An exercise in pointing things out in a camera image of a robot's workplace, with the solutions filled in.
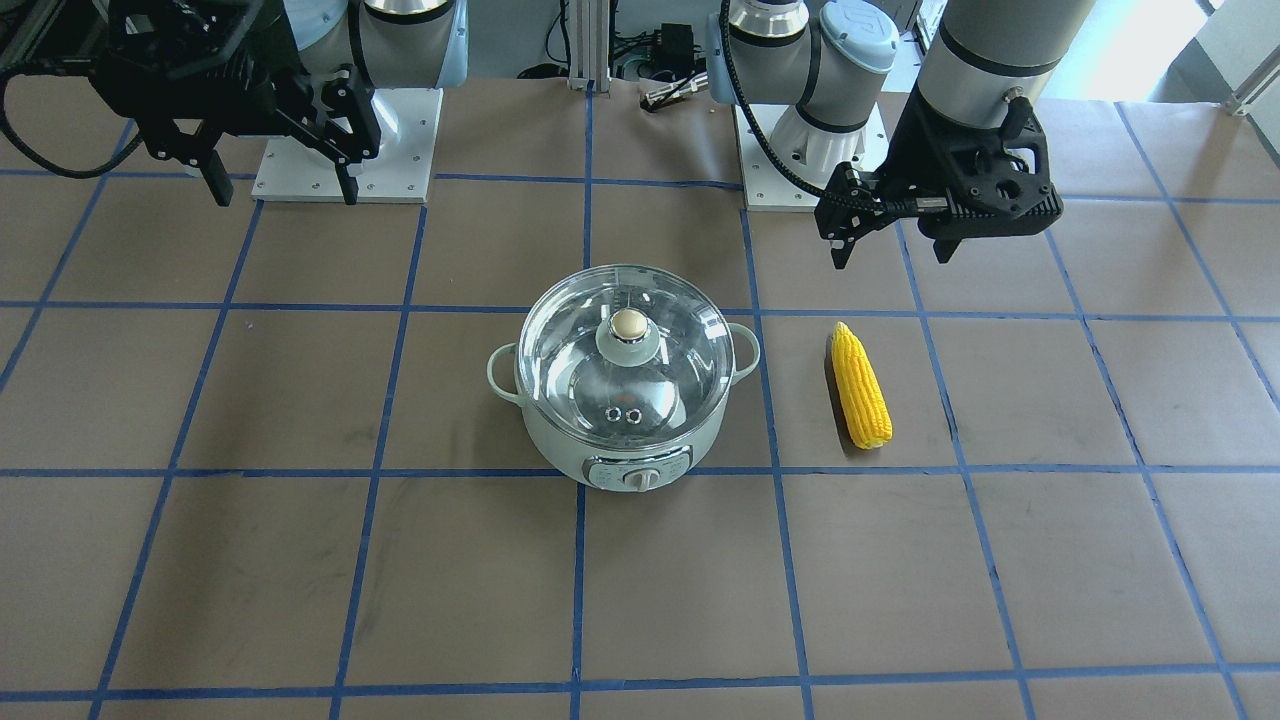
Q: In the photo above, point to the glass pot lid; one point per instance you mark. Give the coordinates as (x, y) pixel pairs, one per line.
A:
(626, 356)

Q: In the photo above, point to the yellow corn cob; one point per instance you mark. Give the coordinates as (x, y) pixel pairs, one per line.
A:
(867, 419)

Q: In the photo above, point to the metal connector plug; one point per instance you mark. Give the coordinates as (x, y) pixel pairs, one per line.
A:
(667, 95)

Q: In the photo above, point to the black power adapter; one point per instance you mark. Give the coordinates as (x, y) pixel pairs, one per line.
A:
(674, 49)

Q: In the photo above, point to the pale green electric pot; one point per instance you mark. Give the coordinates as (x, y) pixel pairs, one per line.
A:
(615, 469)

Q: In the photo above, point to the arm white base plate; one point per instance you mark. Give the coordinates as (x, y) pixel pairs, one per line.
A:
(810, 153)
(399, 172)

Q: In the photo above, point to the aluminium frame post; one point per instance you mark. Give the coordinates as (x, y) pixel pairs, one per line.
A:
(589, 34)

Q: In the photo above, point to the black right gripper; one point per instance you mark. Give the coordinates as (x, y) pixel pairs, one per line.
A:
(262, 52)

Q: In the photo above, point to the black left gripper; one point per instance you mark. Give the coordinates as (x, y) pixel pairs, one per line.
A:
(918, 150)

